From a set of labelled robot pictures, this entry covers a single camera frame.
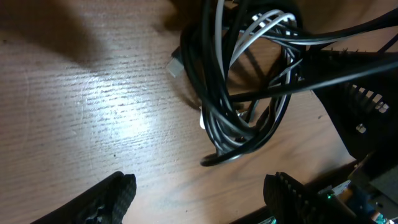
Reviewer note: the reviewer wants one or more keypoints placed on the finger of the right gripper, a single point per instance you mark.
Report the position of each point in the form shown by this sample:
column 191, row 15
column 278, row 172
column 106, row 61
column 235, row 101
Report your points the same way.
column 363, row 110

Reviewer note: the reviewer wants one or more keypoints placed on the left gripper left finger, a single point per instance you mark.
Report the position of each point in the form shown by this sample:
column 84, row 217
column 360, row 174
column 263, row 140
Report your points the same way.
column 105, row 202

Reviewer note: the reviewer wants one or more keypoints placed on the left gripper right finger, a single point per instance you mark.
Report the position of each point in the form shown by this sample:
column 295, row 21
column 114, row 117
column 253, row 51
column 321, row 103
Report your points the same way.
column 291, row 202

